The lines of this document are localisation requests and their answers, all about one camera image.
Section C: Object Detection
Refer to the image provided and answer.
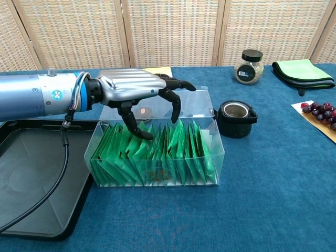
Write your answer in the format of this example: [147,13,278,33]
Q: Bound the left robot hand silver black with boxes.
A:
[90,68,197,140]

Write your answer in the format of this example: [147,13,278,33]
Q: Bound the transparent plastic tea bag box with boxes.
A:
[83,85,226,188]

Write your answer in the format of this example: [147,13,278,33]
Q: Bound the green foil sachet packet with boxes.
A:
[187,120,208,182]
[90,156,107,186]
[167,119,186,159]
[125,121,148,160]
[201,133,217,184]

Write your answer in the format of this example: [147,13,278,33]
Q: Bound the black plastic tray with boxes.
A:
[0,118,106,242]

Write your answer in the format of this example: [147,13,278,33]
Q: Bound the black teapot lid orange knob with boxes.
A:
[135,106,154,123]

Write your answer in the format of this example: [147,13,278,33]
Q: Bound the white paper stack yellow cover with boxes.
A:
[141,67,173,79]

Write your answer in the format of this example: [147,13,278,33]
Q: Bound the woven wicker folding screen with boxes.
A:
[0,0,336,71]

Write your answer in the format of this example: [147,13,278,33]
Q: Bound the metal teapot strainer basket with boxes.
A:
[224,102,249,118]

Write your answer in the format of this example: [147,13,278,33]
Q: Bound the black cast iron teapot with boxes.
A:
[213,99,259,139]

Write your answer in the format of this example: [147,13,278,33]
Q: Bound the glass jar with black lid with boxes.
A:
[234,49,264,86]

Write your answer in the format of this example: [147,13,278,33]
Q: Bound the folded green microfiber cloth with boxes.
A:
[271,59,336,96]

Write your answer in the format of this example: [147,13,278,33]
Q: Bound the blue tablecloth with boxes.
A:
[0,64,336,252]

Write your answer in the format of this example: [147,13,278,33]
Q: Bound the light wooden serving board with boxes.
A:
[290,100,336,145]

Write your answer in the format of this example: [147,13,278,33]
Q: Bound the red grape bunch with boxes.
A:
[300,101,336,131]

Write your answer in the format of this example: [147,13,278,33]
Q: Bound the multicoloured wrist wires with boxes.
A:
[68,71,92,111]

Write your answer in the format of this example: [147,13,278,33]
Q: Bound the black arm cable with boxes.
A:
[0,104,77,233]

